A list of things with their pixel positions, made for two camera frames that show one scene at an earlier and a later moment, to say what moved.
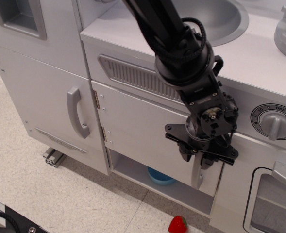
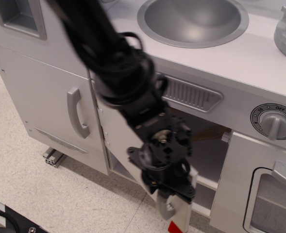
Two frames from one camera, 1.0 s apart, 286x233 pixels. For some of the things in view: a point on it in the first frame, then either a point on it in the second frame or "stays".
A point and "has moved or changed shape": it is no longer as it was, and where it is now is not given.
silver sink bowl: [225, 21] stays
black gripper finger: [186, 153] -> [151, 178]
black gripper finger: [206, 162] -> [165, 193]
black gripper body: [217, 149] -> [164, 164]
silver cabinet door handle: [196, 177] -> [167, 204]
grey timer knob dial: [276, 122] stays
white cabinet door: [135, 128] has moved or changed shape
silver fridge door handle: [73, 97] stays
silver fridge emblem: [60, 141] stays
